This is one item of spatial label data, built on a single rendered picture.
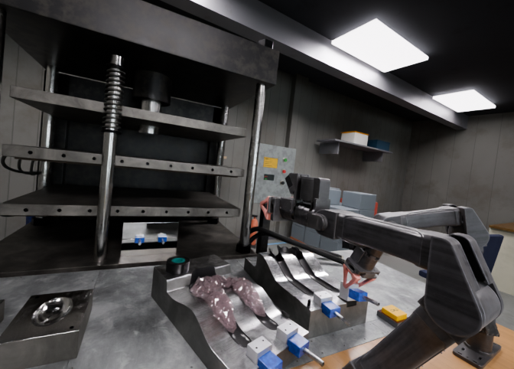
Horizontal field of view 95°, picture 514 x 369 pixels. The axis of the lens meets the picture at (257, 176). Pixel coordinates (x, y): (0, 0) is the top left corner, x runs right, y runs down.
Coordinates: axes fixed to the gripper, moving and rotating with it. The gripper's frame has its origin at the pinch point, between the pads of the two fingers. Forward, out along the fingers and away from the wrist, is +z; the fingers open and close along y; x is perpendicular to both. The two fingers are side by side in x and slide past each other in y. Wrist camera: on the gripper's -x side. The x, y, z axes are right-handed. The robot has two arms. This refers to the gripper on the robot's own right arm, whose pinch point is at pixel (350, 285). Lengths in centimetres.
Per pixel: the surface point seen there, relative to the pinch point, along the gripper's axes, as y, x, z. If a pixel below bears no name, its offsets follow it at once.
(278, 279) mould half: 16.7, -15.2, 13.5
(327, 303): 11.3, 3.6, 3.8
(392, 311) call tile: -19.5, 6.6, 5.9
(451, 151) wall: -600, -323, -94
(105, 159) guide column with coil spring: 87, -77, 5
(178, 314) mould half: 53, -7, 19
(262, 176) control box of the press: -2, -91, 0
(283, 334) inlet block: 29.8, 9.6, 7.2
